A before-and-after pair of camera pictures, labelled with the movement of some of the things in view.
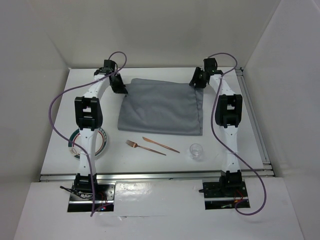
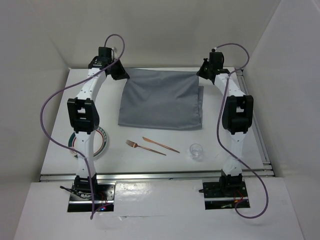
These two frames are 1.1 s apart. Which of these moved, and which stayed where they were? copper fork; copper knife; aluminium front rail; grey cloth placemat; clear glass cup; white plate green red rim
Moved: grey cloth placemat
Stayed: copper fork; aluminium front rail; copper knife; clear glass cup; white plate green red rim
